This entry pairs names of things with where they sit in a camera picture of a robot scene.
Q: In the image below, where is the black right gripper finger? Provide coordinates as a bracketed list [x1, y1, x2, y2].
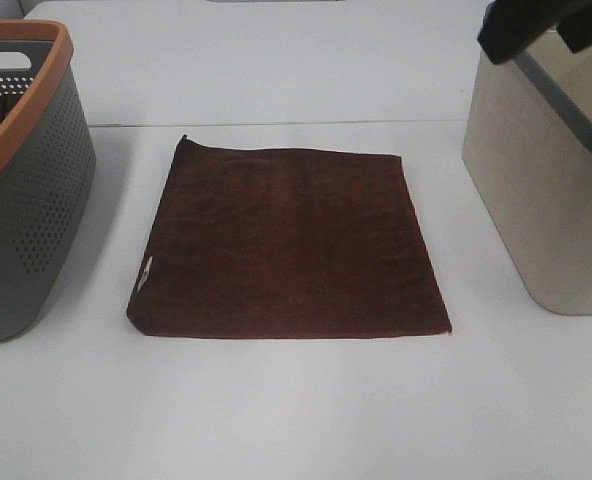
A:
[556, 3, 592, 53]
[477, 0, 559, 65]

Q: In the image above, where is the brown towel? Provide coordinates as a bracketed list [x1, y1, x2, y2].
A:
[126, 138, 452, 339]

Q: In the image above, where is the beige basket grey rim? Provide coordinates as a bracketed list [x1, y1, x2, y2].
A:
[462, 31, 592, 315]

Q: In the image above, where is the grey perforated basket orange rim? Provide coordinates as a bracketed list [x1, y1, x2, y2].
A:
[0, 19, 96, 341]

